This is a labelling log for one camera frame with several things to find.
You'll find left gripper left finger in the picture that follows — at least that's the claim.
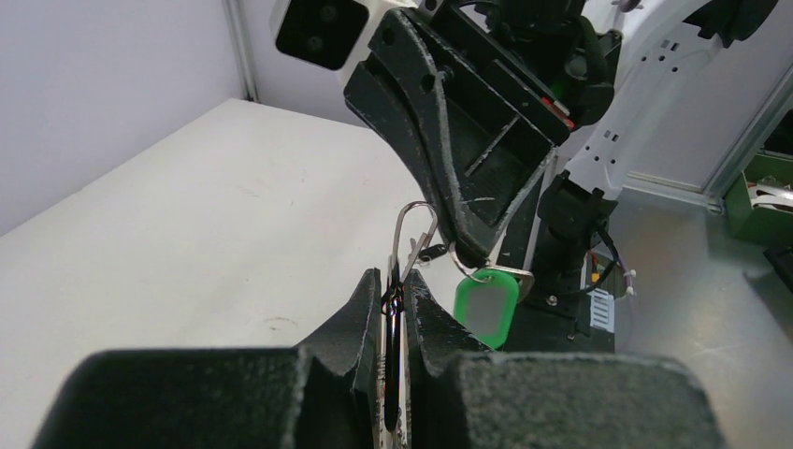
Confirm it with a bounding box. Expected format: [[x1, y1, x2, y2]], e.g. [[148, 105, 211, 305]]
[[33, 268, 382, 448]]

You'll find black fob key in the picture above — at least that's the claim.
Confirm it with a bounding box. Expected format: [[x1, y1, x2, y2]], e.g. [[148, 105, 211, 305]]
[[417, 243, 448, 264]]

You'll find right aluminium frame post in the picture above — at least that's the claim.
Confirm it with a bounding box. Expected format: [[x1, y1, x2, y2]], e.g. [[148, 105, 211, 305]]
[[702, 64, 792, 209]]

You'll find green bin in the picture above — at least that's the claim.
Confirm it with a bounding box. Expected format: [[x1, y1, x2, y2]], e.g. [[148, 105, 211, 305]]
[[725, 154, 792, 247]]

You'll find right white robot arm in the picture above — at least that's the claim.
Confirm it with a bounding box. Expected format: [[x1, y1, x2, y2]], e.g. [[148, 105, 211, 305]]
[[339, 1, 775, 277]]

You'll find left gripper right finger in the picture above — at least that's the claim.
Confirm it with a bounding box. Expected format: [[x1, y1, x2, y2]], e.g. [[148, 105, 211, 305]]
[[405, 270, 728, 448]]

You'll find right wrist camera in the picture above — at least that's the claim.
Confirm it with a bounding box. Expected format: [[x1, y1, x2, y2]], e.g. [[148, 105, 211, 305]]
[[269, 0, 404, 88]]

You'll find left aluminium frame post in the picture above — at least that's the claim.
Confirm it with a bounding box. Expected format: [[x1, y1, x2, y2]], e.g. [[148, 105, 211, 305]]
[[223, 0, 261, 103]]

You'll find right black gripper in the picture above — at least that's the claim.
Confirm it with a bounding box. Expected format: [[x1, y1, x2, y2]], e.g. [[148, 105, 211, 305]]
[[344, 1, 620, 268]]

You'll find right white cable duct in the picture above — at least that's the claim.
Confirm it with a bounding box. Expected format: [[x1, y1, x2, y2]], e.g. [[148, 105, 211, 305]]
[[589, 288, 615, 334]]

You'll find large metal keyring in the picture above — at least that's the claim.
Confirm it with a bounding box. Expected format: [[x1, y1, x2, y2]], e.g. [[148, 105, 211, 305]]
[[374, 200, 439, 448]]

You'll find green tag key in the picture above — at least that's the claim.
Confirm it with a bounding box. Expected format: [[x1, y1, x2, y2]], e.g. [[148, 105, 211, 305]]
[[449, 243, 535, 349]]

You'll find aluminium frame post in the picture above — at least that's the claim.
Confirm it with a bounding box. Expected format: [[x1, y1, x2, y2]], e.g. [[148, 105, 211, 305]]
[[223, 0, 261, 103], [702, 64, 792, 209]]

